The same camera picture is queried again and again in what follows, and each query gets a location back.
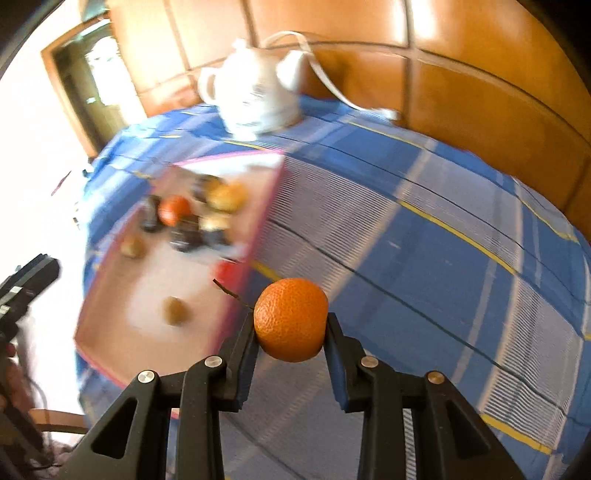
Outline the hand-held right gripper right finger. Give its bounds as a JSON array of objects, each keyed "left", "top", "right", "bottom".
[{"left": 323, "top": 312, "right": 527, "bottom": 480}]

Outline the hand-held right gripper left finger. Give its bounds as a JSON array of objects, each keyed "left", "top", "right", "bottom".
[{"left": 58, "top": 314, "right": 259, "bottom": 480}]

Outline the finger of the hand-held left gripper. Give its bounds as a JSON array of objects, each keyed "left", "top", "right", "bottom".
[{"left": 0, "top": 254, "right": 62, "bottom": 319}]

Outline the orange mandarin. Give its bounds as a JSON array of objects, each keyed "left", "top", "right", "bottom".
[
  {"left": 158, "top": 196, "right": 192, "bottom": 227},
  {"left": 253, "top": 278, "right": 329, "bottom": 363}
]

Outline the small green olive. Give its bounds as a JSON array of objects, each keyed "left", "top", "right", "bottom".
[
  {"left": 163, "top": 296, "right": 189, "bottom": 326},
  {"left": 121, "top": 235, "right": 146, "bottom": 259}
]

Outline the red cherry tomato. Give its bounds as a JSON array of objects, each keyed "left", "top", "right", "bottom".
[{"left": 215, "top": 259, "right": 241, "bottom": 287}]

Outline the pink shallow tray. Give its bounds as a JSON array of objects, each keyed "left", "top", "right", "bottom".
[{"left": 74, "top": 150, "right": 287, "bottom": 418}]

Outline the dark brown water chestnut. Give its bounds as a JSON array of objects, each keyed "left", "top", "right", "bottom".
[
  {"left": 139, "top": 195, "right": 162, "bottom": 232},
  {"left": 168, "top": 222, "right": 204, "bottom": 252}
]

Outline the pale cube-shaped sugarcane piece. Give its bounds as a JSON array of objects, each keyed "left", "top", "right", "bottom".
[{"left": 198, "top": 212, "right": 234, "bottom": 250}]

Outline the small yellow sugarcane piece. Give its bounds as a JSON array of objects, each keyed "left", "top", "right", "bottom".
[{"left": 206, "top": 181, "right": 249, "bottom": 213}]

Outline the round sugarcane segment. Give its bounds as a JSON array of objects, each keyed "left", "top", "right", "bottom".
[{"left": 191, "top": 174, "right": 220, "bottom": 201}]

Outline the person's left hand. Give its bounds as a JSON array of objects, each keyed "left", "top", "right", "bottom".
[{"left": 6, "top": 357, "right": 33, "bottom": 411}]

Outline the thin brown twig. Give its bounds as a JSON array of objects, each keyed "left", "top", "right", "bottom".
[{"left": 212, "top": 278, "right": 256, "bottom": 309}]

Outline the wooden chair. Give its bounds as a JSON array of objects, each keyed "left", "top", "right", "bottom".
[{"left": 32, "top": 408, "right": 90, "bottom": 435}]

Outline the wooden framed doorway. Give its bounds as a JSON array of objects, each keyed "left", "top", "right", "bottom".
[{"left": 41, "top": 21, "right": 148, "bottom": 160}]

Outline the white ceramic electric kettle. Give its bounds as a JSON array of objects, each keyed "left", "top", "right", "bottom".
[{"left": 198, "top": 38, "right": 308, "bottom": 141}]

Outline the white kettle power cable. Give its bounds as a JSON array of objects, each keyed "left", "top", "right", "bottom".
[{"left": 263, "top": 30, "right": 386, "bottom": 114}]

